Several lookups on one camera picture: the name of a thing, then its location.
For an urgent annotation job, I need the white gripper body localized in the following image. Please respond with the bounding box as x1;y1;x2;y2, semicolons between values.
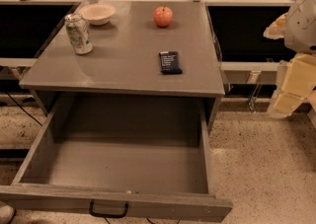
284;0;316;54

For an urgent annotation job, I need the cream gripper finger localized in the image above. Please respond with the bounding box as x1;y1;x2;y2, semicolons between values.
263;13;286;39
268;53;316;118

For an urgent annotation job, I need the dark blue rxbar wrapper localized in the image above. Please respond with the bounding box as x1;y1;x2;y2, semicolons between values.
159;51;183;74

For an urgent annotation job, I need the open grey top drawer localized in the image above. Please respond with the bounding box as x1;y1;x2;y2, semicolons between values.
0;94;233;222

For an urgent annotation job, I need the red apple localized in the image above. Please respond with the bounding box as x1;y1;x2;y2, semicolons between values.
153;6;173;28

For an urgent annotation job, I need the grey cabinet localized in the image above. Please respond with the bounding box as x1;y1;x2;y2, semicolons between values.
20;1;224;124

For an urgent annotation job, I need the white bowl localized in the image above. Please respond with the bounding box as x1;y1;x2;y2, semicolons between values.
79;3;116;26

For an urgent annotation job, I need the silver soda can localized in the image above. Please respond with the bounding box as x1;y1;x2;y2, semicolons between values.
64;14;93;55

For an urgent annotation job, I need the white shoe tip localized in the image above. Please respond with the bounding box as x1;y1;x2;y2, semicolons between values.
0;203;16;224

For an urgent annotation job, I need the black drawer handle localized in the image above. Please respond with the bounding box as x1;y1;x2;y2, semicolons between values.
88;201;129;219

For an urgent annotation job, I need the black cable on floor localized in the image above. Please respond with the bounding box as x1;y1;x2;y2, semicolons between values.
3;91;43;127

